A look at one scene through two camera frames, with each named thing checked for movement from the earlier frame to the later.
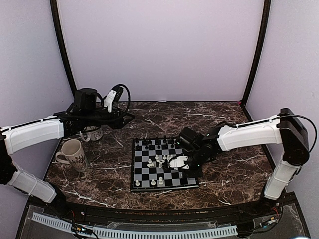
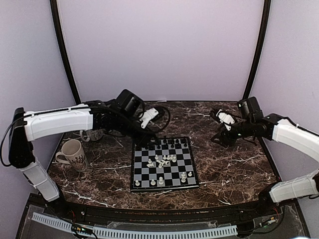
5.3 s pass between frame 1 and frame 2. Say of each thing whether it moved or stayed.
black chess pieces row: stayed
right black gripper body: moved
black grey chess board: stayed
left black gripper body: moved
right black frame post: stayed
